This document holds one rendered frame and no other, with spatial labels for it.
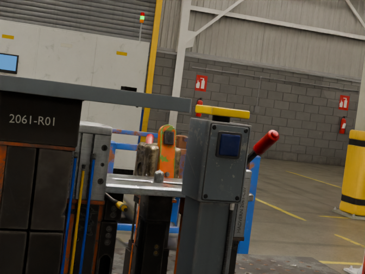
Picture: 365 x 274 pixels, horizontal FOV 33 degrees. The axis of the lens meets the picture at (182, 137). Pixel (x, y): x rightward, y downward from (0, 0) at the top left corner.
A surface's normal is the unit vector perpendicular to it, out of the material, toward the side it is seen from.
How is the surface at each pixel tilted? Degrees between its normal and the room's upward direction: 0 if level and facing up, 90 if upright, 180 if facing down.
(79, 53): 90
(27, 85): 90
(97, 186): 90
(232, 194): 90
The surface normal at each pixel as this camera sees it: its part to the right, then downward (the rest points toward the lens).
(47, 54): 0.31, 0.09
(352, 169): -0.94, -0.10
